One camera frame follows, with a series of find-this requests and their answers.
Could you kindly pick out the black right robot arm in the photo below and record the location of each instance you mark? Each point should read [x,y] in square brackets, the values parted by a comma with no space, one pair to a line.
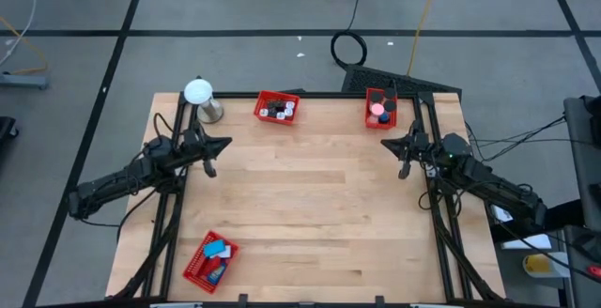
[493,186]

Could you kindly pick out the red plastic basket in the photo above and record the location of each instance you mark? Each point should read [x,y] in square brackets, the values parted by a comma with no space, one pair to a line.
[258,106]
[369,122]
[197,270]

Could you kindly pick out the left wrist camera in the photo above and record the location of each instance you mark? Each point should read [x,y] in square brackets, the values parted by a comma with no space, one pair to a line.
[190,136]

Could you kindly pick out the red digital clock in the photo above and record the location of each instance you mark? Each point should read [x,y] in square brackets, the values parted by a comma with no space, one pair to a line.
[212,266]

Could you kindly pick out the black power adapter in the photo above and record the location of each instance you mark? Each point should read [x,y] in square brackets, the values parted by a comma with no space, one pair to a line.
[278,105]

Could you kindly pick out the black floor mat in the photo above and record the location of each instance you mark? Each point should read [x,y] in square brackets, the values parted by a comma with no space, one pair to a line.
[375,80]

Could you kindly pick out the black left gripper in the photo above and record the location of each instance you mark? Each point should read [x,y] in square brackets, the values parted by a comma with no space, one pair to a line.
[195,152]

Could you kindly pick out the white power adapter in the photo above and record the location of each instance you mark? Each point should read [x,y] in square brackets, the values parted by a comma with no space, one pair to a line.
[288,112]
[290,105]

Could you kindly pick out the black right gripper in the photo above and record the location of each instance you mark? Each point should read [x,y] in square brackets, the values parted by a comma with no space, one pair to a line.
[418,154]

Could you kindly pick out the grey floor stand base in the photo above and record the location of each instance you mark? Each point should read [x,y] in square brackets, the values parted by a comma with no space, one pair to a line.
[23,81]

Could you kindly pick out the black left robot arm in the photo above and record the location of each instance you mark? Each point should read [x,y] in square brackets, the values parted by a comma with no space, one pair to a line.
[117,179]

